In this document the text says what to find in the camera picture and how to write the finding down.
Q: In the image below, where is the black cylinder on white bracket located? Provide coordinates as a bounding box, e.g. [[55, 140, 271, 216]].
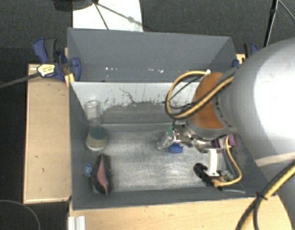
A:
[[193, 148, 222, 189]]

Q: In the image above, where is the clear glass cup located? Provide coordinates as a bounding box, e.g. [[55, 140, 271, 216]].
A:
[[84, 100, 103, 127]]

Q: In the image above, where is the small speckled grey ball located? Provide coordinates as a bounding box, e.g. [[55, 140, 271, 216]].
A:
[[220, 170, 235, 182]]

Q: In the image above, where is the small blue block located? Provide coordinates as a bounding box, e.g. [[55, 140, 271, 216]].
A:
[[168, 143, 184, 154]]

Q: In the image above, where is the black and pink pouch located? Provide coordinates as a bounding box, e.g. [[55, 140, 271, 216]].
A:
[[91, 153, 113, 196]]

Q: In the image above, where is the small clear blue bottle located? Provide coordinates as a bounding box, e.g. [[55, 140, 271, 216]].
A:
[[83, 163, 94, 178]]

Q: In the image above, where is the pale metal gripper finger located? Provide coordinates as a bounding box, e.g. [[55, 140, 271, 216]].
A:
[[159, 132, 177, 144], [157, 141, 177, 150]]

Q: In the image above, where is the pale wood board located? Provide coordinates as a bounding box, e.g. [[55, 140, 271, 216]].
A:
[[23, 63, 73, 205]]

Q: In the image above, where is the purple cloth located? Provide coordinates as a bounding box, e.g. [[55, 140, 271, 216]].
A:
[[214, 134, 237, 151]]

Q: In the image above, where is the grey metal bin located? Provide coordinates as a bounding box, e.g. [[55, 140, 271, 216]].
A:
[[67, 27, 271, 210]]

